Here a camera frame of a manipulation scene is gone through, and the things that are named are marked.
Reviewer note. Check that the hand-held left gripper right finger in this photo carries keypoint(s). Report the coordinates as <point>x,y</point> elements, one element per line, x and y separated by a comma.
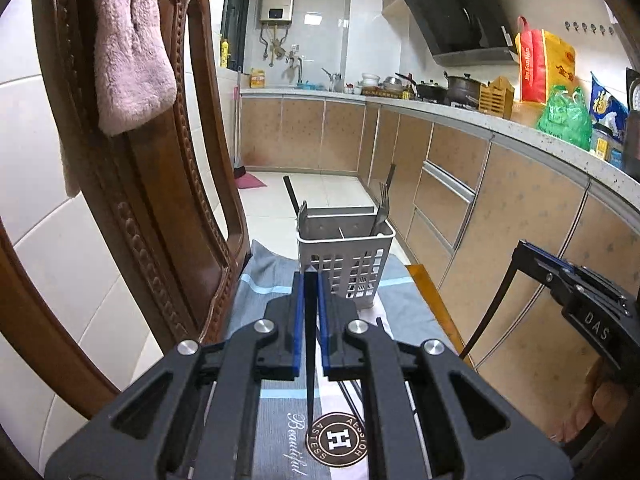
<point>322,330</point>

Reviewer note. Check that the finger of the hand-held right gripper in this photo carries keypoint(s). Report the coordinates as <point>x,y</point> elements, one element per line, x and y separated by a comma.
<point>537,272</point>
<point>550,257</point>

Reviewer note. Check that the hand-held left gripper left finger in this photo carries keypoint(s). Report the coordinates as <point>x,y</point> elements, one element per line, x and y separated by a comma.
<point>299,330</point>

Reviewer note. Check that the grey perforated utensil holder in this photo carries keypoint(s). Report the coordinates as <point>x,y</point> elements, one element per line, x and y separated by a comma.
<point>350,270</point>

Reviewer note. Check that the steel fork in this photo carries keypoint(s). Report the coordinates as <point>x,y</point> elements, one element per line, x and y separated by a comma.
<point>382,205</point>

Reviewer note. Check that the person's right hand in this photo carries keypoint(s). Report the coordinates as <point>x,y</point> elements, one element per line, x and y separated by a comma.
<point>595,410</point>

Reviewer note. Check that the beige kitchen base cabinets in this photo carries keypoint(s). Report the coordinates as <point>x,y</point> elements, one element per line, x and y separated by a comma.
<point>525,200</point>

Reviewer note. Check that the blue grey printed cloth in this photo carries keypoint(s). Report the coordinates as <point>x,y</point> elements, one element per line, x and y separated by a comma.
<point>282,435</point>

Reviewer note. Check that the speckled kitchen countertop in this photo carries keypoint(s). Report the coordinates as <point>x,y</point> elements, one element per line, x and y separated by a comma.
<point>525,137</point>

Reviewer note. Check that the green plastic bag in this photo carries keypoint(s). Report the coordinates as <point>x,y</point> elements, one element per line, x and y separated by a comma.
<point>565,122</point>

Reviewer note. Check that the black countertop appliance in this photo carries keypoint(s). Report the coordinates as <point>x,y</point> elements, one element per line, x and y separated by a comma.
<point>634,135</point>

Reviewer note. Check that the pink floor mat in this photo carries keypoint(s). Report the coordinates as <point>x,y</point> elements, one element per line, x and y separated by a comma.
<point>250,181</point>

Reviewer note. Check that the blue snack bag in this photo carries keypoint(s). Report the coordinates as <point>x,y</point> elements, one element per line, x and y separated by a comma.
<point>607,105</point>

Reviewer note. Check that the wooden slatted utensil box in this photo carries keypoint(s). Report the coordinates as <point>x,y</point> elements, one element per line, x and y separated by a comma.
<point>496,100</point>

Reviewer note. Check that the black cooking pot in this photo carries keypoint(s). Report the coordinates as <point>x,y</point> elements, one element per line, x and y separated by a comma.
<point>465,91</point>

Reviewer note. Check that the red and yellow bag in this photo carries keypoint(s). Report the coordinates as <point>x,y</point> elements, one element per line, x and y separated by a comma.
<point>542,70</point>

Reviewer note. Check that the black wok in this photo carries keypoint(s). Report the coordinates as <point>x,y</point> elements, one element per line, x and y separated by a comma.
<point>430,91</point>

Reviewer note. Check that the carved wooden chair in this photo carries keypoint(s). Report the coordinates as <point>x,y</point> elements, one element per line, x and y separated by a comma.
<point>150,185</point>

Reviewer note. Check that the stack of white bowls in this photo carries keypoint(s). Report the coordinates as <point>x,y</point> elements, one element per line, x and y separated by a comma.
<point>371,82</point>

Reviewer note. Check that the metal sink faucet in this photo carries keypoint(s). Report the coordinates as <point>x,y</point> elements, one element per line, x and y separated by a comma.
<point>299,67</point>

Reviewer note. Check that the black range hood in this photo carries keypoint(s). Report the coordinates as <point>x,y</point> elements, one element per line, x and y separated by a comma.
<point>460,10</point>

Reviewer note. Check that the yellow bottle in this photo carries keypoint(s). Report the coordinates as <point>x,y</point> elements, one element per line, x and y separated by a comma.
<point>225,55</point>

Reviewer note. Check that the pink fluffy towel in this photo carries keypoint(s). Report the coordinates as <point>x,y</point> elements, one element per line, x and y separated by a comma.
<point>130,60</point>

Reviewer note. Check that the dark window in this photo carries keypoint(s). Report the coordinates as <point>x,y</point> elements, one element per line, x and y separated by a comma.
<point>237,15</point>

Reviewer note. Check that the row of wall hooks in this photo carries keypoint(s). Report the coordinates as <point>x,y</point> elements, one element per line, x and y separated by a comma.
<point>590,27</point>

